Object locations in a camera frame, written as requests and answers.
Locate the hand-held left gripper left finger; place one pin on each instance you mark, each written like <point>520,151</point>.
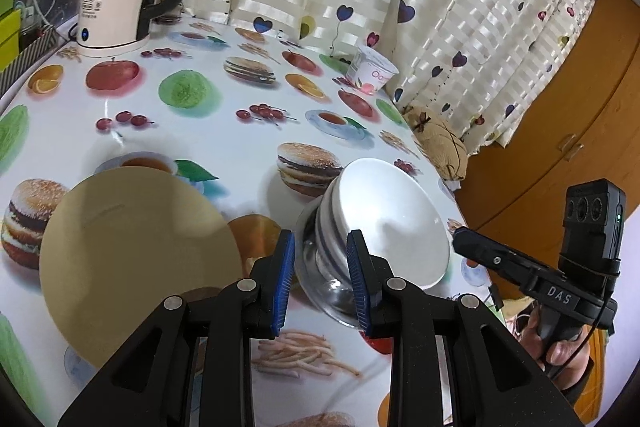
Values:
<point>285,282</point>

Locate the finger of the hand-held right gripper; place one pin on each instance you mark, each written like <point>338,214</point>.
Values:
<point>480,247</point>

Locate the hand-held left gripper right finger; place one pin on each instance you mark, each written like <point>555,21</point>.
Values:
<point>356,282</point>

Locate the stainless steel bowl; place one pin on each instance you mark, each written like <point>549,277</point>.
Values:
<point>320,294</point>

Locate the beige plate with brown patch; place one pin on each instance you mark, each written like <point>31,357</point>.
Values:
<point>135,257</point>

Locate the person's right forearm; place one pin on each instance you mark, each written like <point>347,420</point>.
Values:
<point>582,387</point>

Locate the person's right hand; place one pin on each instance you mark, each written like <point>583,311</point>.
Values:
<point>565,354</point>

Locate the wooden cabinet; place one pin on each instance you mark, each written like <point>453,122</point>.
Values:
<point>565,107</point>

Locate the food printed tablecloth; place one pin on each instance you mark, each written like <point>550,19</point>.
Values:
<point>225,132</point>

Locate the white yogurt cup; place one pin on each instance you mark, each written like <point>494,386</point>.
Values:
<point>372,72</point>

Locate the lime green box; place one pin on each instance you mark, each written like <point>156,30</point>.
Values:
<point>10,39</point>

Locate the dark green box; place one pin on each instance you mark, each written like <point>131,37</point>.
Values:
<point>6,2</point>

